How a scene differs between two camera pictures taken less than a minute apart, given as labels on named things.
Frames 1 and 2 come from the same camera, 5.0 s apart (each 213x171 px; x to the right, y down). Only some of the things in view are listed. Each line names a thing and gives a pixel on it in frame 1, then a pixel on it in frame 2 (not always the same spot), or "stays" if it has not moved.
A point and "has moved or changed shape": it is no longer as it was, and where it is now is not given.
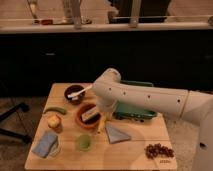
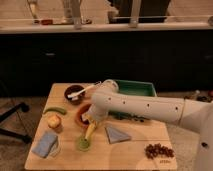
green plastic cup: x=84 y=142 stays
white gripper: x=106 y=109 → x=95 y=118
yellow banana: x=103 y=122 has moved or changed shape
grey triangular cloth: x=114 y=135 stays
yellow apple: x=54 y=122 stays
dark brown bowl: x=74 y=88 stays
